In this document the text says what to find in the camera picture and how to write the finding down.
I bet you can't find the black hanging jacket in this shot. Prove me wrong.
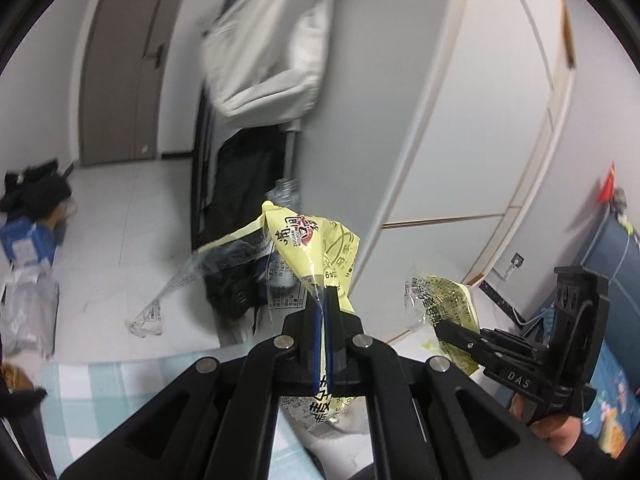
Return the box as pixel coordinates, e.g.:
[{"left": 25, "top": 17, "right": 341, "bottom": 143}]
[{"left": 200, "top": 127, "right": 301, "bottom": 337}]

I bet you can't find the brown crumpled bag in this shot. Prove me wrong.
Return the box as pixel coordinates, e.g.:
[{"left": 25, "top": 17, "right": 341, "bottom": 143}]
[{"left": 42, "top": 199, "right": 79, "bottom": 246}]

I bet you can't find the teal checked tablecloth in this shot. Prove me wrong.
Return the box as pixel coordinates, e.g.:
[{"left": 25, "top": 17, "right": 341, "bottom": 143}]
[{"left": 42, "top": 345, "right": 326, "bottom": 480}]

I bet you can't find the grey plastic bag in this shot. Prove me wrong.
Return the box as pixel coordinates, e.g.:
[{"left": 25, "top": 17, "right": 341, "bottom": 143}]
[{"left": 0, "top": 265, "right": 60, "bottom": 359}]

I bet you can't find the blue cardboard box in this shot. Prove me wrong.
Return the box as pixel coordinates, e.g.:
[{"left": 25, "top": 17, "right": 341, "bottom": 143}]
[{"left": 0, "top": 217, "right": 59, "bottom": 269}]

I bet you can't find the small red flag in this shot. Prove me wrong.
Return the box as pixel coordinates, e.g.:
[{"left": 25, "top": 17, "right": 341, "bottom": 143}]
[{"left": 595, "top": 162, "right": 617, "bottom": 206}]

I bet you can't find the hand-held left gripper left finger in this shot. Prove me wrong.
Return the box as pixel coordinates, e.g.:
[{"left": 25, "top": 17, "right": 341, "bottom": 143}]
[{"left": 60, "top": 300, "right": 325, "bottom": 480}]

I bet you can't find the person's right forearm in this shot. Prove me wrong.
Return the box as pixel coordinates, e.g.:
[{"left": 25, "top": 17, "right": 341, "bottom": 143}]
[{"left": 562, "top": 427, "right": 634, "bottom": 480}]

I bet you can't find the small pale yellow sachet wrapper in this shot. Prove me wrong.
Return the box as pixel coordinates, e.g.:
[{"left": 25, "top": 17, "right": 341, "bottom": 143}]
[{"left": 404, "top": 261, "right": 482, "bottom": 376}]

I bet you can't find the small brown paper bag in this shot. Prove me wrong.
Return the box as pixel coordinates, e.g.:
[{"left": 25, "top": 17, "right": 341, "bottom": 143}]
[{"left": 0, "top": 362, "right": 31, "bottom": 391}]

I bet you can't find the large yellow clear snack bag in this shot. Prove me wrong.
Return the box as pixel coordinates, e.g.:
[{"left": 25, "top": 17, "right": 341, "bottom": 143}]
[{"left": 123, "top": 200, "right": 368, "bottom": 437}]

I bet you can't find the black metal door frame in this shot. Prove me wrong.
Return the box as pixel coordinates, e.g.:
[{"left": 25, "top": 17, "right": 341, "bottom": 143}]
[{"left": 190, "top": 80, "right": 216, "bottom": 257}]

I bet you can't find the clear plastic bottle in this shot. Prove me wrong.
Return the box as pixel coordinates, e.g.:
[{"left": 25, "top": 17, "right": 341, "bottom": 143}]
[{"left": 264, "top": 178, "right": 301, "bottom": 211}]

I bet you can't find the blue padded headboard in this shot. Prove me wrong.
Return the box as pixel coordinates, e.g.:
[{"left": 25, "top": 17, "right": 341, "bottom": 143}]
[{"left": 570, "top": 210, "right": 640, "bottom": 362}]

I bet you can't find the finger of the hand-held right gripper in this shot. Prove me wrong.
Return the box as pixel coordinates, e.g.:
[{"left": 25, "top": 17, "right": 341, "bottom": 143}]
[{"left": 433, "top": 320, "right": 544, "bottom": 369}]

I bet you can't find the black clothes pile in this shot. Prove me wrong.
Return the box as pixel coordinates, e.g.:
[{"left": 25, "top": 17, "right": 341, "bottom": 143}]
[{"left": 0, "top": 160, "right": 74, "bottom": 216}]

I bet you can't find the person's right hand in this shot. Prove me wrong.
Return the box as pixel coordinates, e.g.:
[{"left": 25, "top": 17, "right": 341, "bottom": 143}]
[{"left": 507, "top": 393, "right": 584, "bottom": 458}]

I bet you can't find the printed blue bedsheet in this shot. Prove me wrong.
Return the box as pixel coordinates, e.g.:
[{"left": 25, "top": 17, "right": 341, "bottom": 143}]
[{"left": 582, "top": 340, "right": 640, "bottom": 462}]

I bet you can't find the white wardrobe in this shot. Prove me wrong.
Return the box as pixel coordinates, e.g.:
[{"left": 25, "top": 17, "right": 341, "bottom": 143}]
[{"left": 300, "top": 0, "right": 577, "bottom": 307}]

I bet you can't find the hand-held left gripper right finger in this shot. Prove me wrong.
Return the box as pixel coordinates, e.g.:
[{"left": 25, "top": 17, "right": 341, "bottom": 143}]
[{"left": 325, "top": 305, "right": 581, "bottom": 480}]

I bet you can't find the white hanging bag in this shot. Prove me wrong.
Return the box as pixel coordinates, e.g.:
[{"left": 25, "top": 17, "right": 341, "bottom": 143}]
[{"left": 200, "top": 0, "right": 335, "bottom": 129}]

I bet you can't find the grey brown door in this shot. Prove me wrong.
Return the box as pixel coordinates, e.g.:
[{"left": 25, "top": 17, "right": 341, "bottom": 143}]
[{"left": 77, "top": 0, "right": 194, "bottom": 167}]

